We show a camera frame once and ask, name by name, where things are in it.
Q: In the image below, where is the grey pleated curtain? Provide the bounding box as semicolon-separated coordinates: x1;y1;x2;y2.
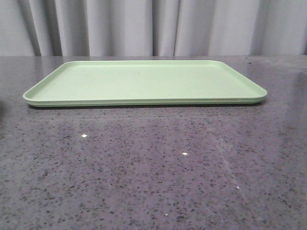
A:
0;0;307;57

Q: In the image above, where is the light green plastic tray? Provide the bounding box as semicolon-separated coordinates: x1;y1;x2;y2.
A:
23;60;267;107

